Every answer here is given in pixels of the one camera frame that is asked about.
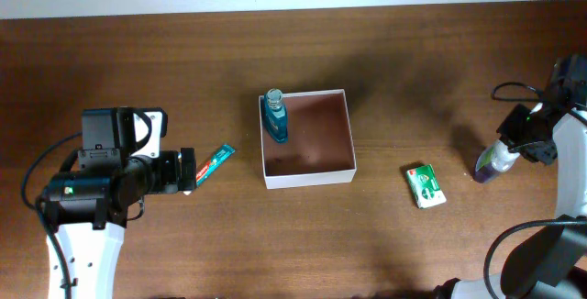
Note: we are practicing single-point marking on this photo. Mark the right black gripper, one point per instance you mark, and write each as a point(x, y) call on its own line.
point(509, 136)

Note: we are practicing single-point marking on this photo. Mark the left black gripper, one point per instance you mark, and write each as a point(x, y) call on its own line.
point(171, 182)

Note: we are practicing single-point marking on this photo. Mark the clear purple liquid bottle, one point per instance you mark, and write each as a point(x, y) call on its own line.
point(494, 161)

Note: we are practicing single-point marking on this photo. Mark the green white soap box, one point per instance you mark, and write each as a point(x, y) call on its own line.
point(425, 187)

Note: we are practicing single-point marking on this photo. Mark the teal mouthwash bottle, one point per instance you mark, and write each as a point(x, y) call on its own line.
point(275, 117)

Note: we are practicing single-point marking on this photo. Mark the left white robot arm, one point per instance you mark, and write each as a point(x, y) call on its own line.
point(86, 214)

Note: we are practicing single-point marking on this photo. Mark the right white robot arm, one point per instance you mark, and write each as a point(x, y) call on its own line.
point(538, 259)

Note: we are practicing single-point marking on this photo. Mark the teal red toothpaste box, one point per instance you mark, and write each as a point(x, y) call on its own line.
point(223, 153)

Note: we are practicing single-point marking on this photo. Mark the white open cardboard box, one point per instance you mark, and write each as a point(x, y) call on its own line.
point(319, 149)

